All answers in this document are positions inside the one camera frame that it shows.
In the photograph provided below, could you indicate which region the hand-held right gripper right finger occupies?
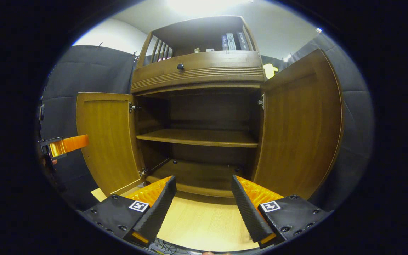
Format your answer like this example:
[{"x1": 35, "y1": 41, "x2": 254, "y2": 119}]
[{"x1": 231, "y1": 174, "x2": 332, "y2": 249}]

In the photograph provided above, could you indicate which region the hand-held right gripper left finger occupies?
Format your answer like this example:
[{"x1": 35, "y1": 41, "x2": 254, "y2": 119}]
[{"x1": 80, "y1": 175, "x2": 177, "y2": 248}]

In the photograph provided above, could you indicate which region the wooden shoe cabinet door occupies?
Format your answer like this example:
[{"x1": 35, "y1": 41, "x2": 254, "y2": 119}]
[
  {"x1": 252, "y1": 49, "x2": 344, "y2": 200},
  {"x1": 76, "y1": 92, "x2": 146, "y2": 197}
]

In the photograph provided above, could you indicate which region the wooden inner cabinet shelf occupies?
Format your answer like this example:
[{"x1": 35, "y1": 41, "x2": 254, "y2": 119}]
[{"x1": 136, "y1": 129, "x2": 259, "y2": 148}]

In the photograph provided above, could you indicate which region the wooden cabinet drawer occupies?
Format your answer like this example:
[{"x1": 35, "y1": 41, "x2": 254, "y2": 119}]
[{"x1": 131, "y1": 50, "x2": 265, "y2": 94}]

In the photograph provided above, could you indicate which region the black backdrop cloth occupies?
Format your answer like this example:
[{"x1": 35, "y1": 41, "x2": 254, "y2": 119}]
[{"x1": 38, "y1": 32, "x2": 374, "y2": 213}]

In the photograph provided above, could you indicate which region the dark book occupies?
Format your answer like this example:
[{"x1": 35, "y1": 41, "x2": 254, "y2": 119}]
[{"x1": 237, "y1": 30, "x2": 250, "y2": 51}]

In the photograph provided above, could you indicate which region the large ceiling light panel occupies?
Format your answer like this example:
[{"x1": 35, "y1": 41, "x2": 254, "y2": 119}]
[{"x1": 167, "y1": 0, "x2": 254, "y2": 15}]

